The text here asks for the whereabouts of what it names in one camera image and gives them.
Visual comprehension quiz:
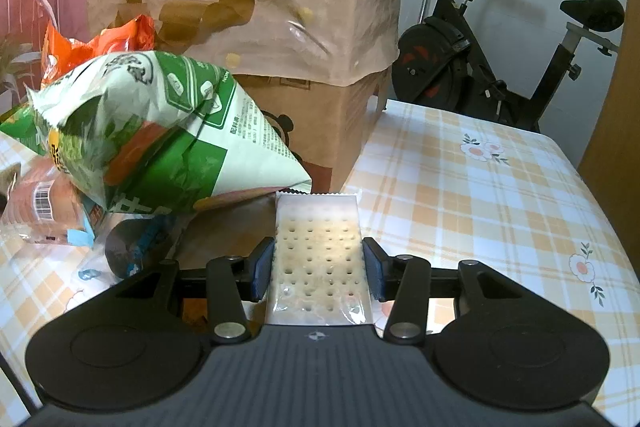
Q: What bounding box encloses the clear cracker pack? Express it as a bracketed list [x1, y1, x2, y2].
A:
[266, 193, 373, 326]

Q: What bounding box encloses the dark bun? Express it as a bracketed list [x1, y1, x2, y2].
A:
[77, 215, 176, 285]

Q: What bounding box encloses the pale green snack bag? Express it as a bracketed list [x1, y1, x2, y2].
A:
[28, 51, 311, 215]

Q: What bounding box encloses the brown biscuit pack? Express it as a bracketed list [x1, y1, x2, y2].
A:
[1, 157, 103, 247]

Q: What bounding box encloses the green chip bag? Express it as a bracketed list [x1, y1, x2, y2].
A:
[0, 103, 46, 156]

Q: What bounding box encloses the orange chip bag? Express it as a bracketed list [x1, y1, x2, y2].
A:
[41, 15, 155, 87]

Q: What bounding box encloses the checkered tablecloth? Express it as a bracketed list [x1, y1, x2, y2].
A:
[1, 101, 639, 426]

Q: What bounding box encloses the black exercise bike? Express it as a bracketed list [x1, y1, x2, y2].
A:
[392, 0, 626, 148]

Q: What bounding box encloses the wooden door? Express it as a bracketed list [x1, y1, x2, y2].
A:
[579, 0, 639, 265]

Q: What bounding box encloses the cardboard box with plastic liner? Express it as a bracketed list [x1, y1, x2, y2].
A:
[87, 0, 400, 193]

